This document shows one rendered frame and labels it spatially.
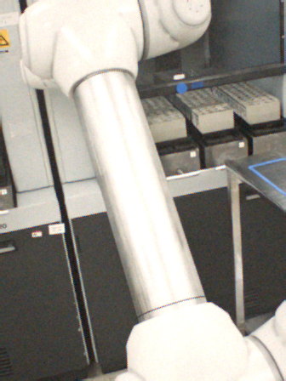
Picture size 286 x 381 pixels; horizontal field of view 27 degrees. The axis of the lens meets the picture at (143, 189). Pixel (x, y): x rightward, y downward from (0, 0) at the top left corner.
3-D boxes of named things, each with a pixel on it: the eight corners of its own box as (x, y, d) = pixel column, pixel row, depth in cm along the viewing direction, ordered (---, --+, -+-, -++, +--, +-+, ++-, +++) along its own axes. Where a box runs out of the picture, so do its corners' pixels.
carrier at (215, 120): (231, 125, 184) (231, 107, 182) (234, 127, 182) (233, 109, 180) (197, 132, 182) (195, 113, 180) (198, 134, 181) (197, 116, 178)
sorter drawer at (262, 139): (185, 99, 240) (184, 77, 236) (218, 93, 243) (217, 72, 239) (259, 165, 176) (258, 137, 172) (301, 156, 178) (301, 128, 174)
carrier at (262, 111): (277, 116, 187) (277, 99, 184) (280, 118, 185) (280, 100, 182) (243, 123, 185) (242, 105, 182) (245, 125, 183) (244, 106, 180)
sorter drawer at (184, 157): (112, 112, 235) (110, 91, 231) (146, 106, 238) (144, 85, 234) (160, 185, 171) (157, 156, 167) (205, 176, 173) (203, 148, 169)
